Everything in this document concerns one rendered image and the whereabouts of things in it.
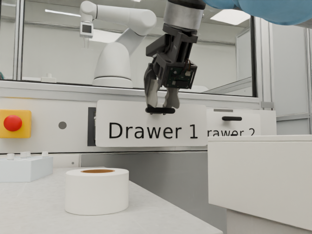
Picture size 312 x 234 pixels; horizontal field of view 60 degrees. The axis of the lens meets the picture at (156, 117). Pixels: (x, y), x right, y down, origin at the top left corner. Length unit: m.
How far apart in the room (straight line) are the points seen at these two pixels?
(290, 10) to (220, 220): 0.81
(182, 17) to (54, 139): 0.47
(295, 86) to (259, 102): 1.48
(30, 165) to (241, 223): 0.37
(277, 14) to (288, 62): 2.37
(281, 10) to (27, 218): 0.30
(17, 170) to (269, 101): 0.87
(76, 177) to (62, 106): 0.52
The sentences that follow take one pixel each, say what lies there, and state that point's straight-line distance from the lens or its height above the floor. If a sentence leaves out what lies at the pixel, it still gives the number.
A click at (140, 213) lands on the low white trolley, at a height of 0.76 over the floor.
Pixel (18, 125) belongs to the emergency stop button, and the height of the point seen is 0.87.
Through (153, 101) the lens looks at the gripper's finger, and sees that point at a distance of 0.60.
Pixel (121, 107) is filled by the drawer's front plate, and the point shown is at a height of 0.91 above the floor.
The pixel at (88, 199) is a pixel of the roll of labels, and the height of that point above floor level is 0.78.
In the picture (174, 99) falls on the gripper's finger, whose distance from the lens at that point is 0.63.
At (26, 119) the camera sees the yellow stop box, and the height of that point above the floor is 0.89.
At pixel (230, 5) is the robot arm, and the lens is 0.44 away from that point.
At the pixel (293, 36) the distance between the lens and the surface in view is 2.65.
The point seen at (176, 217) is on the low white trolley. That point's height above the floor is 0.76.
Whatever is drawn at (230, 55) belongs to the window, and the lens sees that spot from 1.05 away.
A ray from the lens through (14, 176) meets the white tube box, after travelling 0.55.
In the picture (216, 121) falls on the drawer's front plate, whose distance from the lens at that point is 0.93.
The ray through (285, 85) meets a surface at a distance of 2.64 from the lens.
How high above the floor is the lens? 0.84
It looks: 5 degrees up
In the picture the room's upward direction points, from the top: straight up
